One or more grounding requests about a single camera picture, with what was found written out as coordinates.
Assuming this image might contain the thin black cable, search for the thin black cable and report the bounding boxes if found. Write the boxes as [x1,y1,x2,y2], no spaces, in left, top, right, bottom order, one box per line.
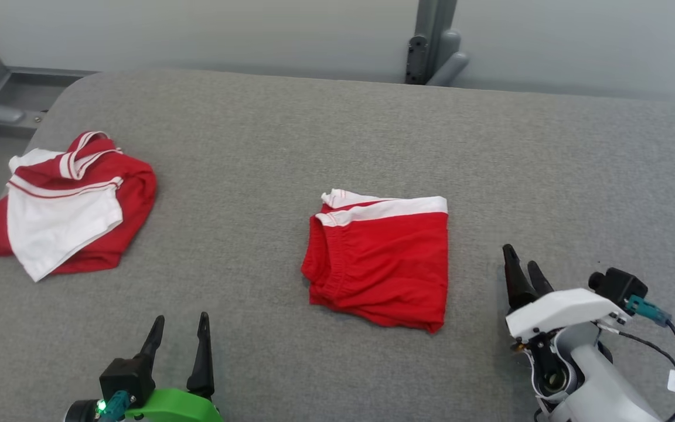
[618,331,675,422]

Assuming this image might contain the red and white shirt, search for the red and white shirt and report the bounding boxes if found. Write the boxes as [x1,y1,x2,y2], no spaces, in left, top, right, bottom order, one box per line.
[0,131,158,283]

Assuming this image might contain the red shorts with white trim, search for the red shorts with white trim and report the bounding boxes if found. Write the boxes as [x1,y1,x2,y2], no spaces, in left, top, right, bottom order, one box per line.
[301,189,449,335]

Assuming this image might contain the grey metal upright post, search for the grey metal upright post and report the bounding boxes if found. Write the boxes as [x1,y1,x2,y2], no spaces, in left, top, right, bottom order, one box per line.
[405,0,470,87]

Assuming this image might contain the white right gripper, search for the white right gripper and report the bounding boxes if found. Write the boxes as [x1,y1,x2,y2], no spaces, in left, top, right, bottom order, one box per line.
[502,244,629,342]

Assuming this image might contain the left camera cable teal plug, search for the left camera cable teal plug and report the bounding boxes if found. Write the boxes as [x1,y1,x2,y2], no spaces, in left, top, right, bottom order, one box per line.
[98,392,131,422]

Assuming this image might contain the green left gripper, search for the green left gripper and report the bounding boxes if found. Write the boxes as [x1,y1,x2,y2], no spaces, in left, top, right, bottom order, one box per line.
[124,312,224,422]

